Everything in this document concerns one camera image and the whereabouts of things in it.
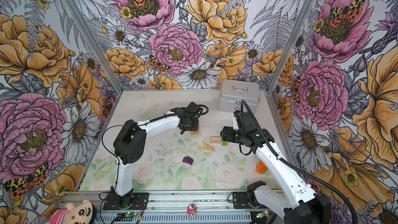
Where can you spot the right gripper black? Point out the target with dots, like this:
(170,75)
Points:
(227,134)

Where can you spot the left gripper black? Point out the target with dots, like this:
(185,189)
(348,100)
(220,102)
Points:
(194,128)

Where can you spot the small red pink toy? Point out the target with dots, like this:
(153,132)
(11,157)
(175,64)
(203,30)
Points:
(192,210)

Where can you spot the aluminium mounting rail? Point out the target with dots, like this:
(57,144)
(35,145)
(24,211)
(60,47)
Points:
(170,207)

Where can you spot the silver metal case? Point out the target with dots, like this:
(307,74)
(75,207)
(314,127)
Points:
(232,92)

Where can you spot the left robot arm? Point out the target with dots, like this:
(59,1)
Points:
(129,146)

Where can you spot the cartoon printed wood block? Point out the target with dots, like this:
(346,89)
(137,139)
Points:
(208,148)

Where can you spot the plush doll toy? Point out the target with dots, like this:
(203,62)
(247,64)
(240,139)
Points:
(71,214)

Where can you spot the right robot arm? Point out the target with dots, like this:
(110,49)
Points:
(299,204)

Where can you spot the wide plain wood block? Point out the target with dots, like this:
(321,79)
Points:
(215,139)

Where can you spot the purple wood block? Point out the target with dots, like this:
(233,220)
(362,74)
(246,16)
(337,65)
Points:
(188,160)

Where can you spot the orange bottle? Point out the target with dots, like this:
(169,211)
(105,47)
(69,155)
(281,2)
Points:
(261,168)

